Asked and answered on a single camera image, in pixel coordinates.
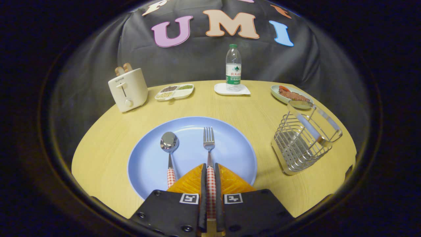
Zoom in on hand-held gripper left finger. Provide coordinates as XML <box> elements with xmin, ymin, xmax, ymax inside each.
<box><xmin>129</xmin><ymin>163</ymin><xmax>208</xmax><ymax>237</ymax></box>

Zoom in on brown cooked meat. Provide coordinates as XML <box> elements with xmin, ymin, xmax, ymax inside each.
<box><xmin>278</xmin><ymin>88</ymin><xmax>311</xmax><ymax>103</ymax></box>

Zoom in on clear water bottle green cap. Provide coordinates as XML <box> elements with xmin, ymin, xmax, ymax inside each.
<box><xmin>225</xmin><ymin>43</ymin><xmax>242</xmax><ymax>92</ymax></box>

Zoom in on white divided dish of grains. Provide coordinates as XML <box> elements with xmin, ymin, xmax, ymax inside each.
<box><xmin>154</xmin><ymin>84</ymin><xmax>195</xmax><ymax>101</ymax></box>

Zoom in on fork with red checked handle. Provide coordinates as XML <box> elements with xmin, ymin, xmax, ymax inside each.
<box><xmin>203</xmin><ymin>126</ymin><xmax>217</xmax><ymax>220</ymax></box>

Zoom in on pale green plate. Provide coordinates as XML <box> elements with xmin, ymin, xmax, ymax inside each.
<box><xmin>270</xmin><ymin>85</ymin><xmax>314</xmax><ymax>110</ymax></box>

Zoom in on black backdrop cloth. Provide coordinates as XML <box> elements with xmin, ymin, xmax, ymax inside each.
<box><xmin>49</xmin><ymin>0</ymin><xmax>373</xmax><ymax>158</ymax></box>

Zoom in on spoon with red checked handle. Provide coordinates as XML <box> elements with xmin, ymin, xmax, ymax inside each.
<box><xmin>160</xmin><ymin>131</ymin><xmax>180</xmax><ymax>188</ymax></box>

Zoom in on white square coaster tray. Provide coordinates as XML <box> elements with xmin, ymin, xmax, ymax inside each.
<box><xmin>214</xmin><ymin>82</ymin><xmax>251</xmax><ymax>96</ymax></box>

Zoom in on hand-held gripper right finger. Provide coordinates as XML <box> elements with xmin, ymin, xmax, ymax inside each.
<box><xmin>214</xmin><ymin>163</ymin><xmax>295</xmax><ymax>237</ymax></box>

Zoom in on cream white toaster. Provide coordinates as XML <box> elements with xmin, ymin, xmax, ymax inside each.
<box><xmin>108</xmin><ymin>67</ymin><xmax>149</xmax><ymax>113</ymax></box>

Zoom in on light blue round plate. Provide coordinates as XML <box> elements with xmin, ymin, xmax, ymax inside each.
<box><xmin>127</xmin><ymin>116</ymin><xmax>258</xmax><ymax>200</ymax></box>

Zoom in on silver wire cutlery rack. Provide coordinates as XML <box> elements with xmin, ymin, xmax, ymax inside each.
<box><xmin>271</xmin><ymin>100</ymin><xmax>343</xmax><ymax>176</ymax></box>

